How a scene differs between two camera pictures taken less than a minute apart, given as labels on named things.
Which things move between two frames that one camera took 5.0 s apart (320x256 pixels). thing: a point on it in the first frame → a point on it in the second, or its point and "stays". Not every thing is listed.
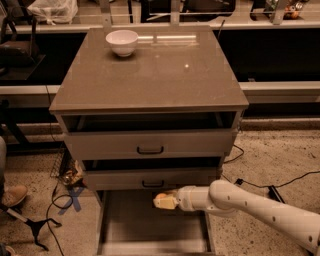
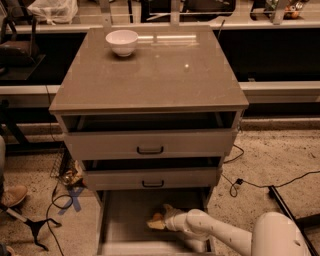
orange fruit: [160, 195] → [157, 216]
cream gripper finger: [171, 193] → [169, 209]
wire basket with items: [67, 169] stays
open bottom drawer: [128, 223] stays
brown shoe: [12, 195] stays
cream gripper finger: [166, 203] → [156, 224]
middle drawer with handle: [127, 174] stays
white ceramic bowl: [123, 42] stays
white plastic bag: [54, 12] stays
